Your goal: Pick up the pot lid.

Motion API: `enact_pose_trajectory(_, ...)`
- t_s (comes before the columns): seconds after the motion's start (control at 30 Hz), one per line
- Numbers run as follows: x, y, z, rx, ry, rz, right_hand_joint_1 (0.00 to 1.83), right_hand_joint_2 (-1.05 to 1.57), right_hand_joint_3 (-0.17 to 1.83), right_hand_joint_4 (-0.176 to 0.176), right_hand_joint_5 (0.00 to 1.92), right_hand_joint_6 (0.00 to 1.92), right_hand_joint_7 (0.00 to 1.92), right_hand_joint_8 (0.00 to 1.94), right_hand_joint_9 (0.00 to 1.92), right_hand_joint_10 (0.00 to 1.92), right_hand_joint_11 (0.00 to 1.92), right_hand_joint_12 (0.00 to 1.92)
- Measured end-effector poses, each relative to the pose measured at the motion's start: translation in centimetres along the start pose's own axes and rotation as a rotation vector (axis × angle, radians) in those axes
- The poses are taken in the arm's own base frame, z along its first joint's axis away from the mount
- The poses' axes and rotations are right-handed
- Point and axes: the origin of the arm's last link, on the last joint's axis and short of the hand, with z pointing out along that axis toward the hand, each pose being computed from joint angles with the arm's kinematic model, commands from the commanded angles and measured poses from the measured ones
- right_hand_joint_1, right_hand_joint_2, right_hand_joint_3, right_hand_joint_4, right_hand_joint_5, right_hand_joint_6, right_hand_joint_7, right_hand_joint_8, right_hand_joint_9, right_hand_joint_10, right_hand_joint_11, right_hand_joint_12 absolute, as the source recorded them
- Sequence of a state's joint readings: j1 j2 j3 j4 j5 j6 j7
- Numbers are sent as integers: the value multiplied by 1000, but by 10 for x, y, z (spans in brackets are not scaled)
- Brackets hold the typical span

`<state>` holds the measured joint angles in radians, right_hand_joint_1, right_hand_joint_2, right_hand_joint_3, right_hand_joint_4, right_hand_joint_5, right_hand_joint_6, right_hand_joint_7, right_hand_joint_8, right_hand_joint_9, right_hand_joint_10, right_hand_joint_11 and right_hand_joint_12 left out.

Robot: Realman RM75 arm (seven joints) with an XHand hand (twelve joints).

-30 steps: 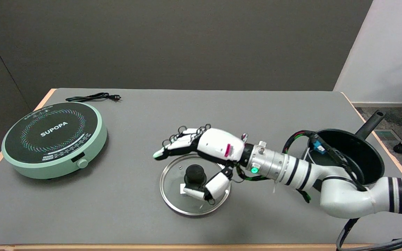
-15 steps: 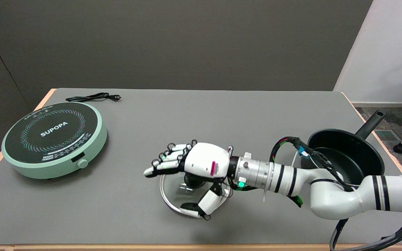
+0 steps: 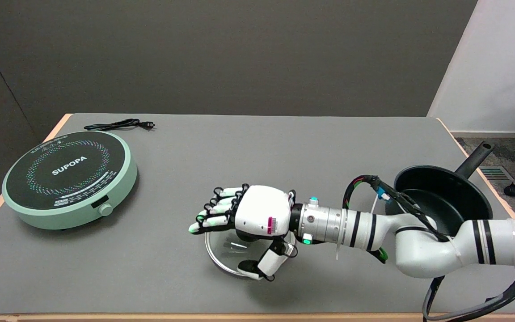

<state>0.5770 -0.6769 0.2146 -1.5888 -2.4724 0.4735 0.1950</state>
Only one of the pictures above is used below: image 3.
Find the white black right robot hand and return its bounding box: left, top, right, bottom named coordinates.
left=189, top=183, right=298, bottom=281

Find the glass pot lid black knob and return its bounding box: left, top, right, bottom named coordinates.
left=204, top=229, right=296, bottom=278

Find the green round induction cooker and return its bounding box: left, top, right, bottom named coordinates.
left=1, top=131, right=138, bottom=230

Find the floor vent grille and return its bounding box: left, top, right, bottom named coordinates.
left=479, top=166, right=508, bottom=181

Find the coloured wire bundle blue connector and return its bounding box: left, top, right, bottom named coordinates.
left=342, top=174, right=450, bottom=264

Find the black power cord with plug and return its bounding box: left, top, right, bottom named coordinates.
left=84, top=119, right=156, bottom=131

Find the black saucepan with handle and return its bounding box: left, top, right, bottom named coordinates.
left=385, top=142, right=495, bottom=237

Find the black sheathed cable loop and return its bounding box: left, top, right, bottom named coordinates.
left=422, top=188, right=515, bottom=322

